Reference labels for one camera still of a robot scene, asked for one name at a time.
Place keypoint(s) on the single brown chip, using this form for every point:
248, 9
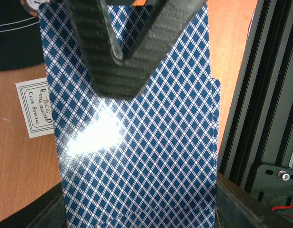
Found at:
32, 6

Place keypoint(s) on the white playing card box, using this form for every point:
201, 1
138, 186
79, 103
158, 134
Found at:
36, 107

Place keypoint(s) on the blue-backed card deck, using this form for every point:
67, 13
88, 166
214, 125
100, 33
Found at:
150, 162

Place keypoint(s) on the black round poker mat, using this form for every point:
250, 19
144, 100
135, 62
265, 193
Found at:
20, 41

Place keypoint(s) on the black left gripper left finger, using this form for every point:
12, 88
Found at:
47, 211

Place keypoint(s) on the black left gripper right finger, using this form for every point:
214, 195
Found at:
235, 208

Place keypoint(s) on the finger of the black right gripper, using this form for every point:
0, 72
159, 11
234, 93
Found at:
91, 24
117, 76

